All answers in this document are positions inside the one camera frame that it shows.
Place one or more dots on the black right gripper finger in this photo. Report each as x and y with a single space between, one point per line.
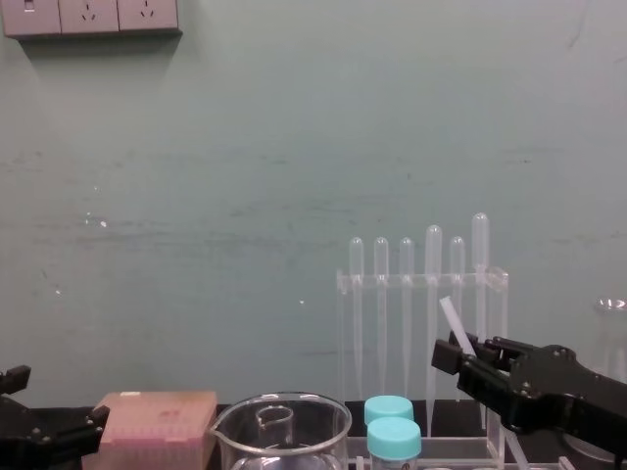
447 356
495 348

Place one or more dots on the large clear glass beaker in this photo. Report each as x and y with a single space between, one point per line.
318 431

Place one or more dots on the clear glass stirring rod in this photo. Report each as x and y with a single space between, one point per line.
451 318

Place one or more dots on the clear acrylic pipette rack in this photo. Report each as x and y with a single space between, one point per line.
495 279

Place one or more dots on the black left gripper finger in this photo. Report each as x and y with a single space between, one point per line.
83 431
14 378

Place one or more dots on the small clear plastic pipette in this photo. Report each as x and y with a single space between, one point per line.
356 254
457 254
381 254
406 254

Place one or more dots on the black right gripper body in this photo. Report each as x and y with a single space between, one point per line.
563 387

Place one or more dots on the small clear glass beaker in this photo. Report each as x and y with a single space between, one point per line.
274 421

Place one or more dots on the teal capped sample bottle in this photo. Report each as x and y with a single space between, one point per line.
394 438
388 407

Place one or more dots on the pink pipette tip box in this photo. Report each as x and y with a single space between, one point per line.
161 421

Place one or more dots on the large clear plastic pipette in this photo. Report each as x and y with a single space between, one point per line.
480 240
433 249

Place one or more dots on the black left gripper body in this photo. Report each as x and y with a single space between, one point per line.
24 440

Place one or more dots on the grey wall socket panel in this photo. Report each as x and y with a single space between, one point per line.
88 17

